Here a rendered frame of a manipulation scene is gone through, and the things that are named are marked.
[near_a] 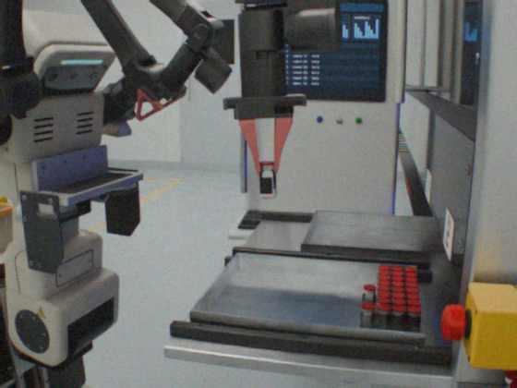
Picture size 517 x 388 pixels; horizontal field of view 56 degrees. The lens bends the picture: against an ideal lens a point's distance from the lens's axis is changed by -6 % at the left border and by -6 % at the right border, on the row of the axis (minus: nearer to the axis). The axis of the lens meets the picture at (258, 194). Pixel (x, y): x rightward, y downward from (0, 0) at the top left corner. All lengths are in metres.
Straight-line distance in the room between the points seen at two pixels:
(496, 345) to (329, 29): 0.39
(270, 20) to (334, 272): 0.52
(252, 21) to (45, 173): 0.57
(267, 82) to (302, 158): 1.02
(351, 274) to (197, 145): 5.69
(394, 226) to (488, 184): 0.71
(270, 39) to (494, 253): 0.37
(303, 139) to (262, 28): 1.02
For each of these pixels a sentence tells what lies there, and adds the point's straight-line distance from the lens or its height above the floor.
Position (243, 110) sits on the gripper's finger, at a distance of 0.62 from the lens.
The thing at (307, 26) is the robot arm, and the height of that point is 1.31.
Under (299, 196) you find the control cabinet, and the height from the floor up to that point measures 0.86.
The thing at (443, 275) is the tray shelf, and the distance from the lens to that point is 1.04.
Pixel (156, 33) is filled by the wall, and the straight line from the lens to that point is 6.74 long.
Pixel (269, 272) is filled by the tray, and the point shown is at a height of 0.88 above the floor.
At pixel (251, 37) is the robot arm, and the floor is 1.30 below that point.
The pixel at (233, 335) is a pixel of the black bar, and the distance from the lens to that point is 0.75.
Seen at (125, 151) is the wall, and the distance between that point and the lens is 7.02.
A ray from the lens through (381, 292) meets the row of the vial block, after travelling 0.82.
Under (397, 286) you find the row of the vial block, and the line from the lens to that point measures 0.84.
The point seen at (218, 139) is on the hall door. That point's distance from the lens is 6.48.
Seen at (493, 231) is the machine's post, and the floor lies 1.09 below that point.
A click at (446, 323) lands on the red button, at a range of 0.58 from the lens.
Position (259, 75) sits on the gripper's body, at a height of 1.25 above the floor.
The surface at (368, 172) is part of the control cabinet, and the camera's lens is 1.64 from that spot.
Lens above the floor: 1.26
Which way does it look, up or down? 14 degrees down
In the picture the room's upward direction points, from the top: straight up
